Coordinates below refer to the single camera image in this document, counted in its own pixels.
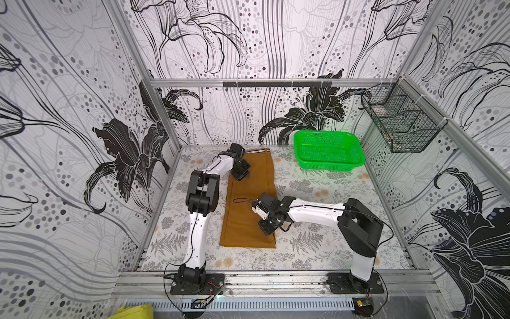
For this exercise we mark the aluminium front rail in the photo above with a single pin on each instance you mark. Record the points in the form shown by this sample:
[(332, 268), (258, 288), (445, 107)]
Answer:
[(276, 283)]

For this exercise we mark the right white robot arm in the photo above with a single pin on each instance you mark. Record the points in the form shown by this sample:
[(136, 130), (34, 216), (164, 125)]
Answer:
[(360, 227)]

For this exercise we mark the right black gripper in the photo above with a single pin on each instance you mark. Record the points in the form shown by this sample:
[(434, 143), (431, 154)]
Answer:
[(265, 217)]

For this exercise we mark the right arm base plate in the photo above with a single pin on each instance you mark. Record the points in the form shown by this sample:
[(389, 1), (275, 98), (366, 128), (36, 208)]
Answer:
[(344, 283)]

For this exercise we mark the yellow object at bottom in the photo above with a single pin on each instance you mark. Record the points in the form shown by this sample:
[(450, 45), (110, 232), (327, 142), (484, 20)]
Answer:
[(144, 311)]

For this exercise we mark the slotted cable duct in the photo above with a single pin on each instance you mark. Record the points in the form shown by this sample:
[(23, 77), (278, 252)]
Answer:
[(224, 304)]

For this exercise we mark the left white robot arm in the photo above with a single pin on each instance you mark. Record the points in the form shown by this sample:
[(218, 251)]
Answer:
[(201, 200)]

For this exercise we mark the brown long pants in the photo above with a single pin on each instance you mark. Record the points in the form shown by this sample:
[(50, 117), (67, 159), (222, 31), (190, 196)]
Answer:
[(240, 223)]

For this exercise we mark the black wire basket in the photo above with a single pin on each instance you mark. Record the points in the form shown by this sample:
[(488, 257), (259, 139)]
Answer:
[(400, 118)]

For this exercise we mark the green plastic basket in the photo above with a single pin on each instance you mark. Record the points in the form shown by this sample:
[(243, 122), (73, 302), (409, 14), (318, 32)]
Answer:
[(326, 150)]

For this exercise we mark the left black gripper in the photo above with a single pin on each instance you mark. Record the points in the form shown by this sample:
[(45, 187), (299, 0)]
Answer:
[(244, 173)]

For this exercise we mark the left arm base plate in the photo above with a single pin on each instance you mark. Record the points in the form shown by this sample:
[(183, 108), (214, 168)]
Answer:
[(208, 285)]

